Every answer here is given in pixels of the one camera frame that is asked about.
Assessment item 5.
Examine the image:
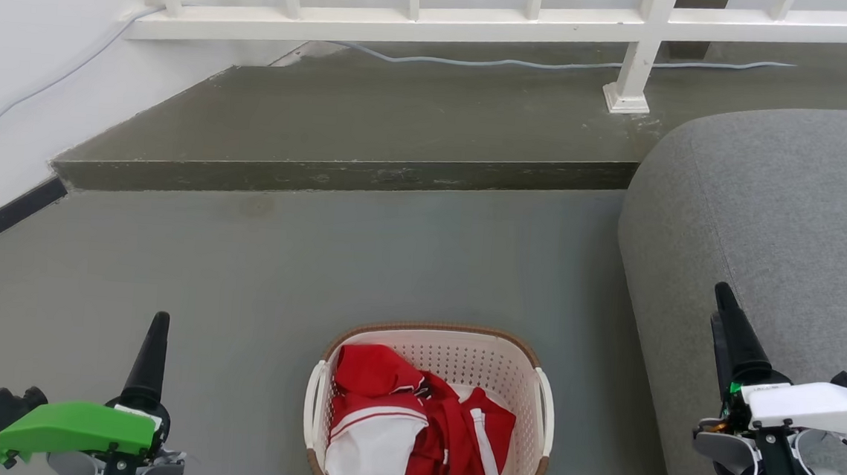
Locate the light grey cable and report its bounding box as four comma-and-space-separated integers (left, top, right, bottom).
0, 0, 166, 165
326, 30, 797, 92

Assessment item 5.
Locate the white laundry basket brown rim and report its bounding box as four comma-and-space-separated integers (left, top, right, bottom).
299, 313, 561, 475

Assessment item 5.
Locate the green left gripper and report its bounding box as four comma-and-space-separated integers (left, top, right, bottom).
0, 300, 180, 475

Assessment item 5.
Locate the grey fabric sofa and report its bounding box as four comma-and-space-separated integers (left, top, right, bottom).
600, 93, 847, 475

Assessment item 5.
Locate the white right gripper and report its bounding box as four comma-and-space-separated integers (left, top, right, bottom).
702, 281, 847, 441

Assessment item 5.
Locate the white wooden railing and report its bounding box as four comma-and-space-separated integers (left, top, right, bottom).
120, 0, 847, 132

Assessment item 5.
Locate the red garment with white panel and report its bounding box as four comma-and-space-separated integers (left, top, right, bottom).
323, 340, 437, 475

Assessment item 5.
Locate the black baseboard strip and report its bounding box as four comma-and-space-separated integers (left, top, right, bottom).
0, 172, 70, 275

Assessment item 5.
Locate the red garment white side stripe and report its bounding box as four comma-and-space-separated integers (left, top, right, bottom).
402, 370, 521, 475

